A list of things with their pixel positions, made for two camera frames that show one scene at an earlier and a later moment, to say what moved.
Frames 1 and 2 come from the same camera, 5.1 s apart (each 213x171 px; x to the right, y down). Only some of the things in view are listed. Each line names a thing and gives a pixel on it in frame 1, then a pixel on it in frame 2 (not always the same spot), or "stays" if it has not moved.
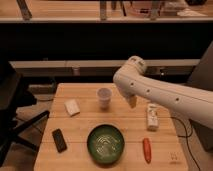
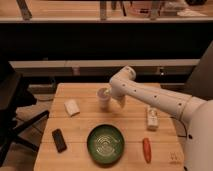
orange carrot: [147, 150] stays
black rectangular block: [59, 140] stays
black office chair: [14, 96] stays
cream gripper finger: [133, 101] -> [122, 101]
